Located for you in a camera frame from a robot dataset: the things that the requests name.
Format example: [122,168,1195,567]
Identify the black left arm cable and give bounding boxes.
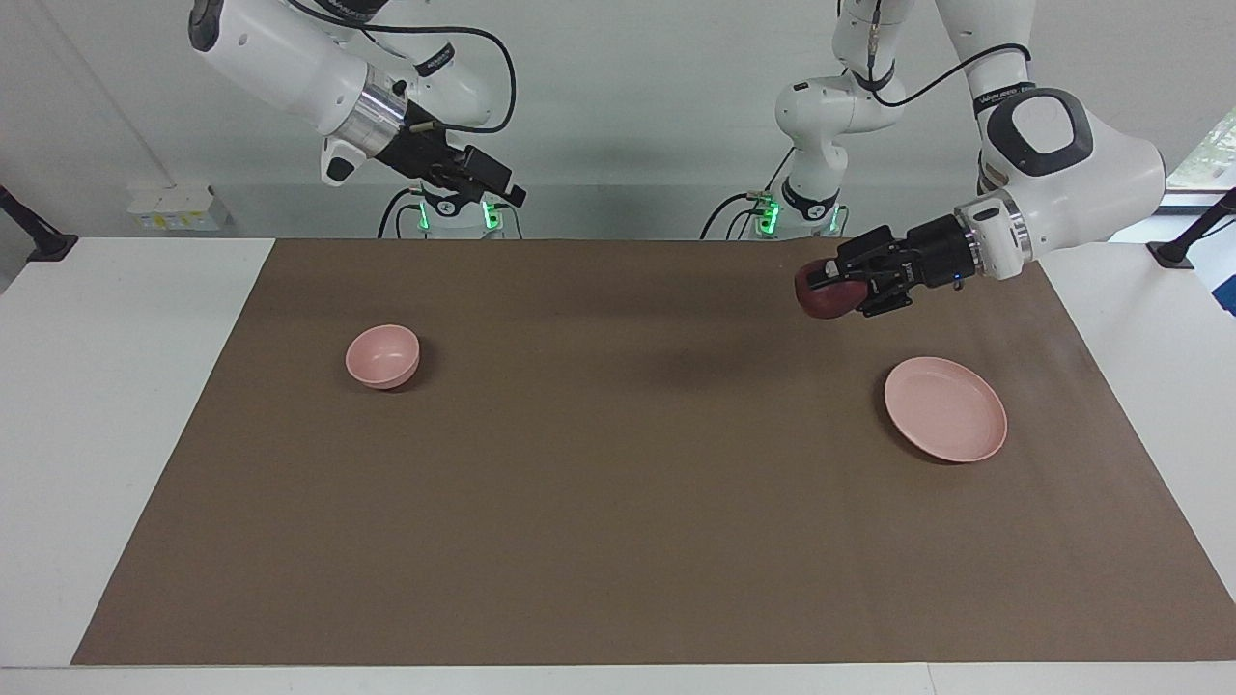
[864,0,1034,109]

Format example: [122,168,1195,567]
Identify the dark red apple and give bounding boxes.
[794,258,866,321]

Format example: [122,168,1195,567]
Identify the blue and white panel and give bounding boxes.
[1195,241,1236,318]

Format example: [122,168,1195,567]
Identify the window with green outdoors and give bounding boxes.
[1164,106,1236,194]

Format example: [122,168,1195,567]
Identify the white wall socket box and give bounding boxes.
[126,183,233,233]

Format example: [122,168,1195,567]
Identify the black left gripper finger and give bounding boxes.
[807,268,914,319]
[834,228,909,281]

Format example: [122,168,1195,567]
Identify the pink small bowl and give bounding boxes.
[345,323,422,391]

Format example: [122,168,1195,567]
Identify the black right base cable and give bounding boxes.
[377,188,418,239]

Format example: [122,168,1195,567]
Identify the pink round plate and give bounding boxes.
[884,356,1009,463]

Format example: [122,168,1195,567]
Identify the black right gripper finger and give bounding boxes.
[423,172,518,209]
[462,145,528,209]

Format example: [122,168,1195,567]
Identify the black left base cable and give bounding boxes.
[700,145,795,240]

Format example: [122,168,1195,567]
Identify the brown table mat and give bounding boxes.
[70,238,1236,667]

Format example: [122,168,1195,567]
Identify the black clamp stand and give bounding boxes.
[0,183,80,264]
[1147,186,1236,269]

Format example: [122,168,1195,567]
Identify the black base cable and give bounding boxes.
[377,188,418,239]
[700,145,795,240]

